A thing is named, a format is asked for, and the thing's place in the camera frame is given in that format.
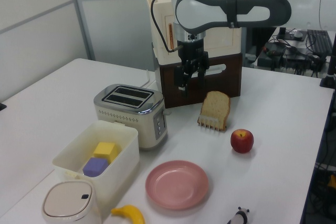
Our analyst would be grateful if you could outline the black computer keyboard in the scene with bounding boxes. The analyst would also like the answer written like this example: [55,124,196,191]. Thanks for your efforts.
[305,29,333,55]

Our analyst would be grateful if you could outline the grey electronics box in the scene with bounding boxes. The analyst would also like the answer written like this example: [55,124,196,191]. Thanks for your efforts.
[257,41,287,70]

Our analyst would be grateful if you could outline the cream silver two-slot toaster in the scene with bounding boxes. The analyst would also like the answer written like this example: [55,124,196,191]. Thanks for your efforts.
[93,83,171,152]

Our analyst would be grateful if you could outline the white toaster power cord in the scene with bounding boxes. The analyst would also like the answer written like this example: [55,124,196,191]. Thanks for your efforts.
[140,69,156,89]

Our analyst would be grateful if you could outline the white lidded mini bin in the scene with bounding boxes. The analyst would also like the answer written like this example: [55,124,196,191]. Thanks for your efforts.
[41,179,102,224]

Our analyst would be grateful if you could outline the dark brown wooden drawer box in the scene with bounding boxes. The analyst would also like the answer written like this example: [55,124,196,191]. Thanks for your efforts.
[159,51,243,109]

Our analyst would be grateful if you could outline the yellow banana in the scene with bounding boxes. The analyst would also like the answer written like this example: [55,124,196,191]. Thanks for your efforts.
[110,204,146,224]

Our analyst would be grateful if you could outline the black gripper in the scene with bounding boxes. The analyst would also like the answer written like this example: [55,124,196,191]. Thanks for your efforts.
[174,39,210,98]

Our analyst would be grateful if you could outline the pink plate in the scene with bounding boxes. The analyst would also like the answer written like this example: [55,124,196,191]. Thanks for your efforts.
[145,159,210,211]

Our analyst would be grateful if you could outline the grey metal partition post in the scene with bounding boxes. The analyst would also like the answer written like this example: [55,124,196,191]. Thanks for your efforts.
[66,0,96,61]

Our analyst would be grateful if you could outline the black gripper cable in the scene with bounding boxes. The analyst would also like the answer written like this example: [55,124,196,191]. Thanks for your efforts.
[150,0,183,52]

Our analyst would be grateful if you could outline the yellow cube block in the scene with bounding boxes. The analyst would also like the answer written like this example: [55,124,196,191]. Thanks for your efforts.
[92,142,119,163]

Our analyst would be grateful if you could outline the purple cube block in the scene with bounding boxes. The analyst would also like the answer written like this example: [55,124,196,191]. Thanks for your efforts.
[82,157,109,178]

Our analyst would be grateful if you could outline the black pole with base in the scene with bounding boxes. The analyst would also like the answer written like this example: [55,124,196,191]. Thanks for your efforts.
[319,52,336,89]

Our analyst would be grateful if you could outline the brown bread slice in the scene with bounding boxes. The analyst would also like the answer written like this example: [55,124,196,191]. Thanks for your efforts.
[197,91,231,132]

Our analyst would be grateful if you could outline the white plastic storage container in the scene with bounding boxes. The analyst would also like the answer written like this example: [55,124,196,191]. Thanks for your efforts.
[52,120,140,222]

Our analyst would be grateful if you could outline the panda figure toy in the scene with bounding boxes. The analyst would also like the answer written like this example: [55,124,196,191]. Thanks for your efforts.
[227,206,250,224]

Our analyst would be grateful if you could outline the red apple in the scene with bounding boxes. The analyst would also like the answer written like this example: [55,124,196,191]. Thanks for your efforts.
[230,129,255,154]

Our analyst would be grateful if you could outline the black monitor stand base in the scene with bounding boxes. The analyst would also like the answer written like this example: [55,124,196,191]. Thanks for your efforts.
[276,26,306,42]

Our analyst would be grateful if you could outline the silver metal toast rack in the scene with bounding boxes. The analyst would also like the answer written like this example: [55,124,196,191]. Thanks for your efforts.
[197,114,228,134]

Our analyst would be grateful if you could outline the cream toy kitchen cabinet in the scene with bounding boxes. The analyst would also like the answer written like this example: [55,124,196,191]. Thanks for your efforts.
[145,0,243,66]

